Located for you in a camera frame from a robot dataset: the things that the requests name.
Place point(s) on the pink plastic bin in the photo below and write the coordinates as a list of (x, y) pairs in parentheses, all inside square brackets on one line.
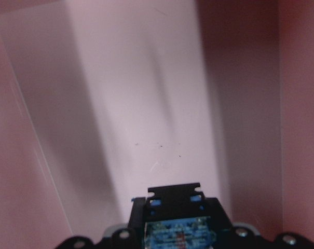
[(100, 100)]

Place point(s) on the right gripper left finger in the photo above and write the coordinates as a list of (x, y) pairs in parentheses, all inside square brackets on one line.
[(137, 220)]

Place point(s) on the yellow push button switch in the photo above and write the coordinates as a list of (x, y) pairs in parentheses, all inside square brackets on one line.
[(177, 216)]

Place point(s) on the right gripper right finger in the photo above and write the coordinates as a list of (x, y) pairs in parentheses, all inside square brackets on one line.
[(219, 221)]

